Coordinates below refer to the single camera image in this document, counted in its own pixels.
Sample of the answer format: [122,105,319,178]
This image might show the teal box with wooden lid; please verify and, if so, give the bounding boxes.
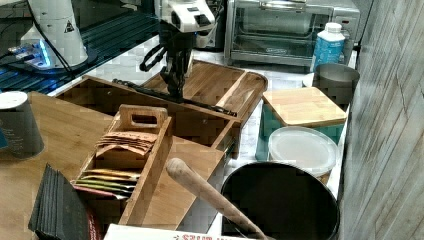
[255,87,347,161]

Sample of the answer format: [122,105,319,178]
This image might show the yellow green tea packets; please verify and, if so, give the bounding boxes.
[71,169,141,200]

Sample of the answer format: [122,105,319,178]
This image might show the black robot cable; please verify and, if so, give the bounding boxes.
[25,0,77,80]

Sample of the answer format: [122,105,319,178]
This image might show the silver black toaster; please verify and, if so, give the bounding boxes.
[196,0,227,51]

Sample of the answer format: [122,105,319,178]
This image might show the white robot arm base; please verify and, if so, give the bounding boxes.
[8,0,98,75]

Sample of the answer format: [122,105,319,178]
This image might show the wooden tea caddy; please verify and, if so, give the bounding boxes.
[74,104,172,227]

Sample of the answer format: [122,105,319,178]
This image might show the brown tea bag stack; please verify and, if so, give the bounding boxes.
[96,131,158,156]

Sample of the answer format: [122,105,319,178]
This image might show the wooden pan handle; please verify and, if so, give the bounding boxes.
[166,158,270,240]

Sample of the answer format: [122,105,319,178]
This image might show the wooden serving tray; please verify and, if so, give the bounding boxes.
[142,60,268,125]

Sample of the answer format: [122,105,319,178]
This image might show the grey paper cup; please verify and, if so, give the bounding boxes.
[0,91,44,159]

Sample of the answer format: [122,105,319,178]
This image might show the wooden drawer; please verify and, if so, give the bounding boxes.
[56,75,239,157]

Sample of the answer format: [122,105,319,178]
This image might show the wooden cabinet top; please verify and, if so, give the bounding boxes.
[0,91,226,240]

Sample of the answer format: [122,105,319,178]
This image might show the black coaster stack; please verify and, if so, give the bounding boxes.
[28,164,90,240]

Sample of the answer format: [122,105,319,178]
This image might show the grey metal pot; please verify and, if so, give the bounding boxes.
[312,63,360,108]

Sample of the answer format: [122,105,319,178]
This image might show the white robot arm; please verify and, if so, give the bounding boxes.
[154,0,216,99]

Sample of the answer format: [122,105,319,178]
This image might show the blue white plastic bottle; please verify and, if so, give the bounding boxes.
[310,22,345,72]

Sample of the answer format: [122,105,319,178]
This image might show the black frying pan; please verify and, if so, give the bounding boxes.
[221,162,340,240]

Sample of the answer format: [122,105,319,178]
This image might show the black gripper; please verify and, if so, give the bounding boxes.
[159,21,196,99]

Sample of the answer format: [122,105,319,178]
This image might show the silver toaster oven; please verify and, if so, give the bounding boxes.
[224,0,360,67]

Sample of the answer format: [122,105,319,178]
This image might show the white cardboard box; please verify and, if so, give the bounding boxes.
[104,224,254,240]

